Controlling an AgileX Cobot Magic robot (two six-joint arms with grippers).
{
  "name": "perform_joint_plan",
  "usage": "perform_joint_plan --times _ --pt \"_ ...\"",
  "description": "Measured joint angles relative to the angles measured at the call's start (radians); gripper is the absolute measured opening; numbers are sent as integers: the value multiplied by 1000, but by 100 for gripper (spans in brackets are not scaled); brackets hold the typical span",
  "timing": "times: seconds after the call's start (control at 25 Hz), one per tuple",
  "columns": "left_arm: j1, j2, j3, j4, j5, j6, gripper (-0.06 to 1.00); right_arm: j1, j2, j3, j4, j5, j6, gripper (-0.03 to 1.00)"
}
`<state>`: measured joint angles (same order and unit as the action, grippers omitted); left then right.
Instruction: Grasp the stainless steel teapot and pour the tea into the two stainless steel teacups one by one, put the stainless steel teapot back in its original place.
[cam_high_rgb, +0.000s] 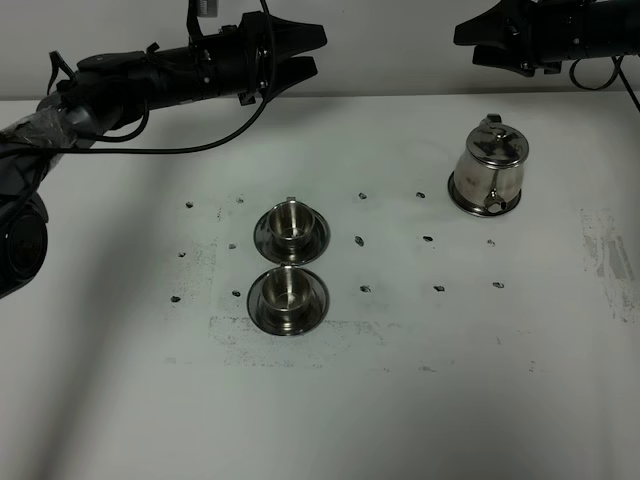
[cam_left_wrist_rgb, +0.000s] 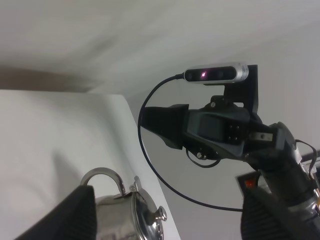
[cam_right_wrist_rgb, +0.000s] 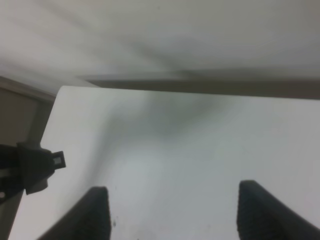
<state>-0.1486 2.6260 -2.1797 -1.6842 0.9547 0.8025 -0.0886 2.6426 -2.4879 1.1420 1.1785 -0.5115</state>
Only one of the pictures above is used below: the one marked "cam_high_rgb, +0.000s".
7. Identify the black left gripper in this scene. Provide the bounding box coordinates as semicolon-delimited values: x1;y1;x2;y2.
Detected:
188;11;327;105

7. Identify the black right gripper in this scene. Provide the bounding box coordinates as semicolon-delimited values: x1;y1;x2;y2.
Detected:
453;0;639;76

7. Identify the stainless steel teapot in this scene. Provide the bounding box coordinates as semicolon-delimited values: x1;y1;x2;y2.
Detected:
452;114;530;211

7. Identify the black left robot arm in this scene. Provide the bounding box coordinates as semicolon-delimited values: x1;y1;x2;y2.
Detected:
1;1;327;296

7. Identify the far stainless steel teacup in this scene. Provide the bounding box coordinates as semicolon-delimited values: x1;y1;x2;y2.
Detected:
266;197;316;253

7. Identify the steel teapot saucer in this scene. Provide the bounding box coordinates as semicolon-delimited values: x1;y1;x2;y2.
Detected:
447;173;522;218

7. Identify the far steel cup saucer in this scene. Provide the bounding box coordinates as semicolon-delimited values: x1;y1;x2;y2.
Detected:
253;210;331;266

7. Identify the steel cup saucer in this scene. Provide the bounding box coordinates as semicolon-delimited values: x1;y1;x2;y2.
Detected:
245;269;332;337
253;210;331;266

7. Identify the near steel cup saucer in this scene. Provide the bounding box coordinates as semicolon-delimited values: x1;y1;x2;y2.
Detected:
245;269;332;337

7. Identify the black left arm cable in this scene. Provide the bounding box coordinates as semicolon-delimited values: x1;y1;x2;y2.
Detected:
0;0;274;166

